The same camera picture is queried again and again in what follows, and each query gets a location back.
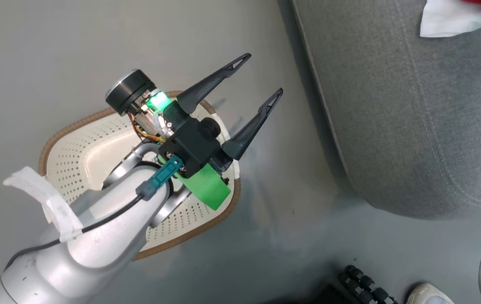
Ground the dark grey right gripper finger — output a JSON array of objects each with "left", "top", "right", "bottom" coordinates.
[{"left": 221, "top": 87, "right": 284, "bottom": 161}]

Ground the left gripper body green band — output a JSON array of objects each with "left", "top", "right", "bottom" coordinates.
[{"left": 105, "top": 69, "right": 231, "bottom": 211}]

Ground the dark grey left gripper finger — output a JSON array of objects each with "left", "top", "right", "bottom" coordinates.
[{"left": 176, "top": 53, "right": 252, "bottom": 114}]

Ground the white garment with red stripes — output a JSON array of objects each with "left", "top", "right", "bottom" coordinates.
[{"left": 419, "top": 0, "right": 481, "bottom": 38}]

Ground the white laundry basket brown rim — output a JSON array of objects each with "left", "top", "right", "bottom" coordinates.
[{"left": 39, "top": 90, "right": 241, "bottom": 261}]

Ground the grey fabric sofa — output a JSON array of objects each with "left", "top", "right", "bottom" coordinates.
[{"left": 291, "top": 0, "right": 481, "bottom": 220}]

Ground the black ribbed base wheel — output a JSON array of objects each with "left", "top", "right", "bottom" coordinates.
[{"left": 338, "top": 264, "right": 399, "bottom": 304}]

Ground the white shoe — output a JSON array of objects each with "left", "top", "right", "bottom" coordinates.
[{"left": 406, "top": 283, "right": 454, "bottom": 304}]

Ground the teal cable connector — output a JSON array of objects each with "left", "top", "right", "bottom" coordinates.
[{"left": 136, "top": 156, "right": 184, "bottom": 201}]

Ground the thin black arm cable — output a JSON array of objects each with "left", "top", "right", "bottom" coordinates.
[{"left": 3, "top": 192, "right": 146, "bottom": 271}]

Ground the white tape strap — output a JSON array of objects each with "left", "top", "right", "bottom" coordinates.
[{"left": 3, "top": 166, "right": 84, "bottom": 243}]

